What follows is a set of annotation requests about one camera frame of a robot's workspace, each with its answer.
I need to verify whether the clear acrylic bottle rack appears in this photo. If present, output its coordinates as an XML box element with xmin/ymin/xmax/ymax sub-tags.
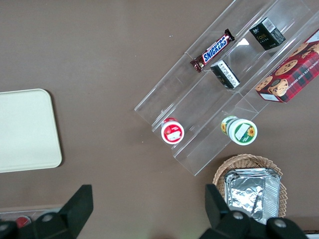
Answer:
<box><xmin>0</xmin><ymin>204</ymin><xmax>64</xmax><ymax>222</ymax></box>

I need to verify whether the small black carton box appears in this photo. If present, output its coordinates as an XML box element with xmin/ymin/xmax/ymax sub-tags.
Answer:
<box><xmin>249</xmin><ymin>16</ymin><xmax>286</xmax><ymax>51</ymax></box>
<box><xmin>210</xmin><ymin>59</ymin><xmax>241</xmax><ymax>90</ymax></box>

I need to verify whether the Snickers chocolate bar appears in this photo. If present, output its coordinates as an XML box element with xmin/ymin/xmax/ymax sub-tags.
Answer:
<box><xmin>190</xmin><ymin>28</ymin><xmax>235</xmax><ymax>73</ymax></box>

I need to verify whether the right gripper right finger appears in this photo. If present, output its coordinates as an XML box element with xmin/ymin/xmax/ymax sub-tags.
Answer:
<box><xmin>201</xmin><ymin>184</ymin><xmax>251</xmax><ymax>239</ymax></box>

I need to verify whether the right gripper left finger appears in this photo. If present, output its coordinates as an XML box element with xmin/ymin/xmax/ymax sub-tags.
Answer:
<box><xmin>18</xmin><ymin>184</ymin><xmax>94</xmax><ymax>239</ymax></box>

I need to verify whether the cream rectangular plastic tray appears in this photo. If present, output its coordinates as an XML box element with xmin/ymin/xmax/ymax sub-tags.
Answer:
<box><xmin>0</xmin><ymin>89</ymin><xmax>62</xmax><ymax>174</ymax></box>

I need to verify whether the light woven wicker basket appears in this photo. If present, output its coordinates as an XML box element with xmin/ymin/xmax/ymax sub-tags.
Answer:
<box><xmin>212</xmin><ymin>154</ymin><xmax>290</xmax><ymax>220</ymax></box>

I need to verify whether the aluminium foil food tray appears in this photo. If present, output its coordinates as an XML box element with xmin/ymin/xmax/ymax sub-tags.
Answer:
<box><xmin>223</xmin><ymin>168</ymin><xmax>282</xmax><ymax>225</ymax></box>

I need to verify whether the red tartan cookie box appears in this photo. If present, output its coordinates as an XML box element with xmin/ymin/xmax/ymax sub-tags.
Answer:
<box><xmin>254</xmin><ymin>28</ymin><xmax>319</xmax><ymax>104</ymax></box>

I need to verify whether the clear acrylic stepped display stand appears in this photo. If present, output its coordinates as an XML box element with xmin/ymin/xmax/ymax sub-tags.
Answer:
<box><xmin>134</xmin><ymin>0</ymin><xmax>319</xmax><ymax>177</ymax></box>

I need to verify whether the green sunflower lidded cup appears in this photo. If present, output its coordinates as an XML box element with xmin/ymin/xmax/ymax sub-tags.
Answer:
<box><xmin>220</xmin><ymin>116</ymin><xmax>258</xmax><ymax>146</ymax></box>

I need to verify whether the red lidded yogurt cup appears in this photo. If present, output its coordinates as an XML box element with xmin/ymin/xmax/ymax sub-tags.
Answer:
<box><xmin>160</xmin><ymin>117</ymin><xmax>185</xmax><ymax>145</ymax></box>

